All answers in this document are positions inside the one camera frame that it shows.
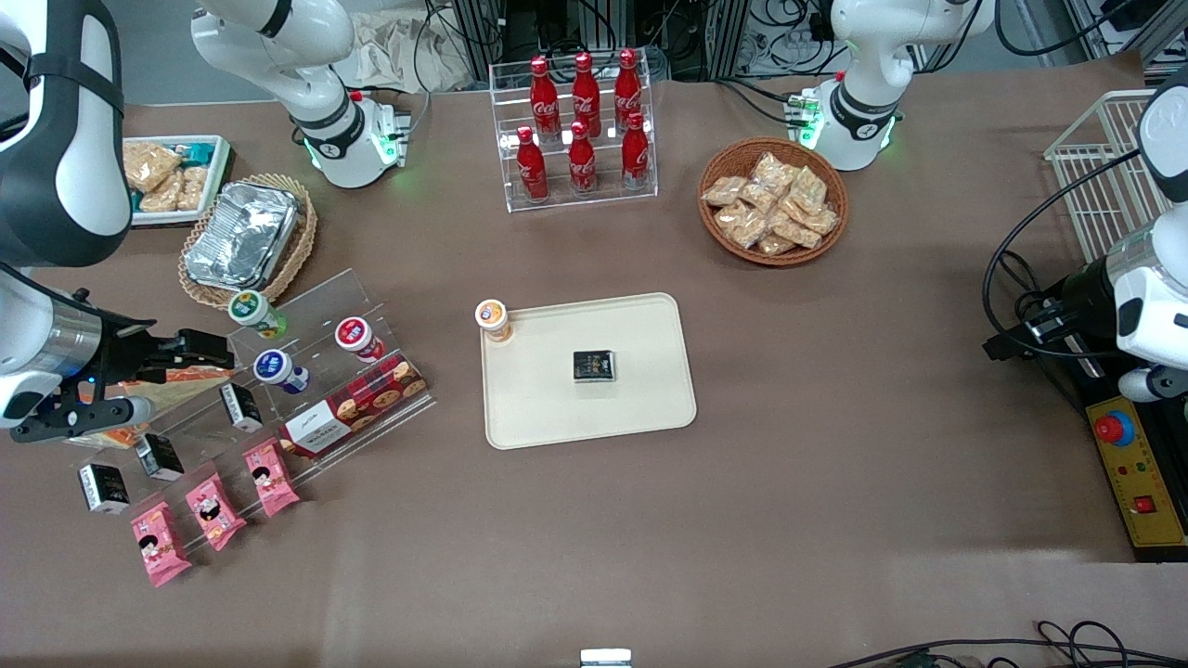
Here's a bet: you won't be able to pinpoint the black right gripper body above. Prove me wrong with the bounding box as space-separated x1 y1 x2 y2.
91 314 187 383

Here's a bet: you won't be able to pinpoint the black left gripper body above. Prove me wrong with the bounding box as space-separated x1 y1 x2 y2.
982 258 1117 363

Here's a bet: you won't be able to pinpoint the plastic triangle sandwich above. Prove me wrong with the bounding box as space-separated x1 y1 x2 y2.
116 365 235 414
65 379 149 453

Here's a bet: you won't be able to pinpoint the cream plastic tray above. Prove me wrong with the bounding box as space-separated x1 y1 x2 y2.
480 292 698 451

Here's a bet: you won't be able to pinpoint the green capped small bottle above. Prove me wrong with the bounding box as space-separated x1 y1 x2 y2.
228 290 289 340

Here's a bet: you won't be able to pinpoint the blue capped small bottle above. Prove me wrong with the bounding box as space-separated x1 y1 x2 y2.
253 350 310 395

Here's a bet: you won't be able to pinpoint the silver foil container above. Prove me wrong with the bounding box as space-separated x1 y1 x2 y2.
184 182 300 290

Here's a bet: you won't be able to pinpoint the clear acrylic stepped shelf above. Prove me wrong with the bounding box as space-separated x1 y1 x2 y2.
70 269 437 562

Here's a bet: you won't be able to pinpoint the pink snack pack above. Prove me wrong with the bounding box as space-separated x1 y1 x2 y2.
130 501 193 587
186 473 248 552
243 438 302 518

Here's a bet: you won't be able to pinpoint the oval light wicker basket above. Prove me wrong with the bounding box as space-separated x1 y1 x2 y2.
178 173 318 311

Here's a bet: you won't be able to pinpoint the red capped small bottle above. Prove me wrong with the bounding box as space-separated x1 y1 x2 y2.
335 317 386 363

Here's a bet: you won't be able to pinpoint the red tartan cookie box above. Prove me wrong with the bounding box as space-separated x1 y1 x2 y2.
278 353 428 458

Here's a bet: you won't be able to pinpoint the white rectangular bin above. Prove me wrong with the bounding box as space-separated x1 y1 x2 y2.
123 135 233 228

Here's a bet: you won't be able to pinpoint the yellow emergency stop box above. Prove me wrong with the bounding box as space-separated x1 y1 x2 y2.
1086 394 1188 562

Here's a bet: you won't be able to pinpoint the orange capped small bottle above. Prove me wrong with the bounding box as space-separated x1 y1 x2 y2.
474 299 514 344

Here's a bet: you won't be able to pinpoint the round brown wicker basket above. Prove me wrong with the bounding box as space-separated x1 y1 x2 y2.
698 137 850 268

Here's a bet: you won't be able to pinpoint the red cola bottle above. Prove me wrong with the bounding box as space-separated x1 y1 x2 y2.
567 121 598 196
572 52 602 138
621 112 651 189
614 48 643 131
516 126 549 202
530 56 561 142

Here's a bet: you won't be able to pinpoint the clear acrylic bottle rack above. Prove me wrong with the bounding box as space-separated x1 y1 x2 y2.
489 58 659 214

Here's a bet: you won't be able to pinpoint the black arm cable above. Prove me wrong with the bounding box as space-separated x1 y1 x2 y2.
982 148 1144 363

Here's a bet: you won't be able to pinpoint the white wire basket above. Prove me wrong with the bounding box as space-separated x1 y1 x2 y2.
1044 89 1161 265

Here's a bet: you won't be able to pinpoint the black floor cables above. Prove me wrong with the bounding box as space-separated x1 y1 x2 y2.
826 620 1188 668

